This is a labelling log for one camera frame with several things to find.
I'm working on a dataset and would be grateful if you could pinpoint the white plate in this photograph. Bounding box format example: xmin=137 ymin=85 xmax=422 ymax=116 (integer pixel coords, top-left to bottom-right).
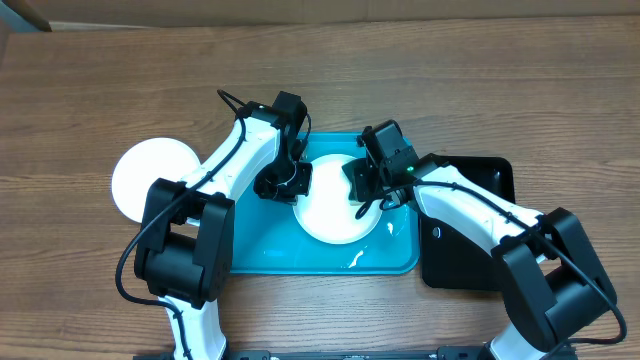
xmin=293 ymin=154 xmax=382 ymax=245
xmin=111 ymin=137 xmax=200 ymax=223

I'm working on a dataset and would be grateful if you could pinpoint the green yellow sponge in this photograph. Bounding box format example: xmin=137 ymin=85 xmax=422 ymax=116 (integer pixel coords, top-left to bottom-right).
xmin=347 ymin=172 xmax=371 ymax=203

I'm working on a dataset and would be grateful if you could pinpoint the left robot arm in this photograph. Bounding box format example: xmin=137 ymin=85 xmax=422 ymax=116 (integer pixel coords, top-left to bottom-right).
xmin=116 ymin=90 xmax=312 ymax=359

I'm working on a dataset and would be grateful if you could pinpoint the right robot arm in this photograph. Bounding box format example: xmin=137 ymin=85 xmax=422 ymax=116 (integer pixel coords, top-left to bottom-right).
xmin=343 ymin=120 xmax=628 ymax=359

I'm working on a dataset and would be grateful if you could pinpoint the teal plastic tray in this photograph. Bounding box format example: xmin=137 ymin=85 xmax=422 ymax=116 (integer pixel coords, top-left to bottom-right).
xmin=232 ymin=133 xmax=419 ymax=275

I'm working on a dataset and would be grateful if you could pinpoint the black rectangular tray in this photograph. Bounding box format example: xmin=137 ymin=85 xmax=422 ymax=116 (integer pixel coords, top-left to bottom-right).
xmin=419 ymin=156 xmax=515 ymax=291

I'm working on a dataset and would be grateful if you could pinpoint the white foam blob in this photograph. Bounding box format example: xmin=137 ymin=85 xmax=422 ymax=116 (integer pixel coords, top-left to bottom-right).
xmin=347 ymin=223 xmax=393 ymax=269

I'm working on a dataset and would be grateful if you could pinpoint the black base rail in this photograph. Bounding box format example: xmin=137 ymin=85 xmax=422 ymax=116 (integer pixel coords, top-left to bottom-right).
xmin=223 ymin=346 xmax=494 ymax=360

